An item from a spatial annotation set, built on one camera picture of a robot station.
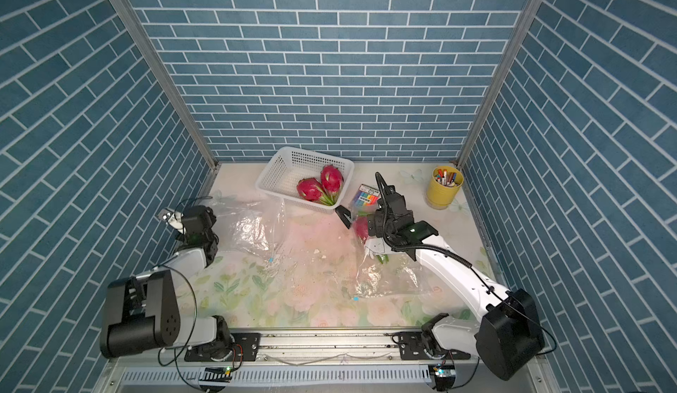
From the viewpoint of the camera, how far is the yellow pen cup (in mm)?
983

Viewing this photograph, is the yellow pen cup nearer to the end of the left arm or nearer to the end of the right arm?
the end of the right arm

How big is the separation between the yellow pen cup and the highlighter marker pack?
22cm

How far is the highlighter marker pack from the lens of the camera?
1.07 m
